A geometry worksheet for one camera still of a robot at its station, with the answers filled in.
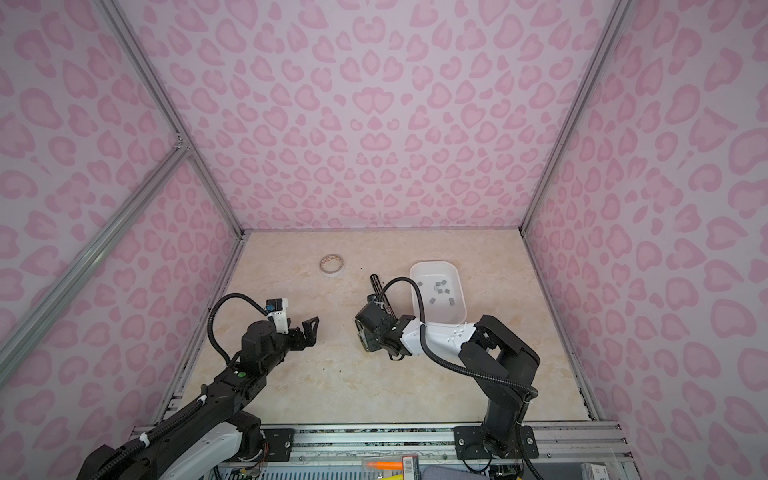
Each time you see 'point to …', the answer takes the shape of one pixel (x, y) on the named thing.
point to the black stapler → (378, 287)
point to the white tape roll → (332, 265)
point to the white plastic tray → (448, 308)
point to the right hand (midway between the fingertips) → (376, 332)
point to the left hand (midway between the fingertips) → (306, 315)
